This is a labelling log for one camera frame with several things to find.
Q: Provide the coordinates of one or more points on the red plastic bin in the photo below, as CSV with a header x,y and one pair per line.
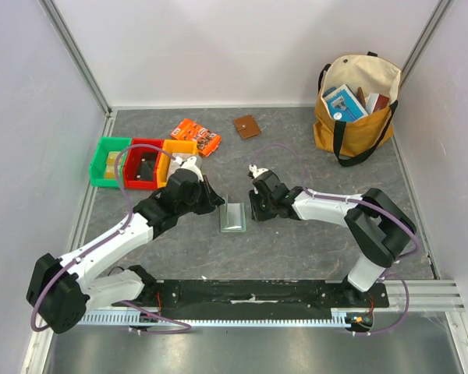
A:
x,y
130,169

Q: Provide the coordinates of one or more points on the green plastic bin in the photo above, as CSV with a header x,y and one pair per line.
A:
x,y
102,167

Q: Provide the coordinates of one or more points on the brown leather wallet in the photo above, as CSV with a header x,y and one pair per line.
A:
x,y
247,127

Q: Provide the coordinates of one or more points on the aluminium cable duct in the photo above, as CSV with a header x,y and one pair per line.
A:
x,y
132,317

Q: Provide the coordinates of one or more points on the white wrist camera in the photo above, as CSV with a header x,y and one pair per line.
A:
x,y
255,171
191,164

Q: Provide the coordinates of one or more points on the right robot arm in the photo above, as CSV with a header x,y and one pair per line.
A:
x,y
379,227

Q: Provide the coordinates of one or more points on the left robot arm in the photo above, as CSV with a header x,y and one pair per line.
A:
x,y
63,289

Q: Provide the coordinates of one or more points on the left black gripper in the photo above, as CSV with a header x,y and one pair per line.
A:
x,y
212,199

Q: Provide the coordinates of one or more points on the yellow canvas tote bag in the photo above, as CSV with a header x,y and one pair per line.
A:
x,y
357,97

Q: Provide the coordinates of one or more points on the blue razor box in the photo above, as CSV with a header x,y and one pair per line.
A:
x,y
343,105

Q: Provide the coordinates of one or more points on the red white box in bag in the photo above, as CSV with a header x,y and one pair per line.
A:
x,y
376,102

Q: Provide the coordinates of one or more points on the gold cards in green bin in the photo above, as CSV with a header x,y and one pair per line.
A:
x,y
114,165

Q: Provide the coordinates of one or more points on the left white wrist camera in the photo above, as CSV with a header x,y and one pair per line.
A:
x,y
191,164

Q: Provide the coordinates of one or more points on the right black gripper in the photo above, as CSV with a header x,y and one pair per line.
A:
x,y
258,204

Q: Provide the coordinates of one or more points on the black item in red bin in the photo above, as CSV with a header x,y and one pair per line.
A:
x,y
145,171

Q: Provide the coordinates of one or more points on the green card holder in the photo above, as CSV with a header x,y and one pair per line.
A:
x,y
232,217

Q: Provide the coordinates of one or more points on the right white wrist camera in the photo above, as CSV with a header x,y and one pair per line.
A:
x,y
255,171

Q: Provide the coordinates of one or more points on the white boxes in yellow bin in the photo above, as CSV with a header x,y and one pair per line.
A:
x,y
174,164

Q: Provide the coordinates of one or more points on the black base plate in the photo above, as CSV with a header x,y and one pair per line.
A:
x,y
257,299

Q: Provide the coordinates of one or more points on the orange snack package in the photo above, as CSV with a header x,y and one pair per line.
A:
x,y
207,141

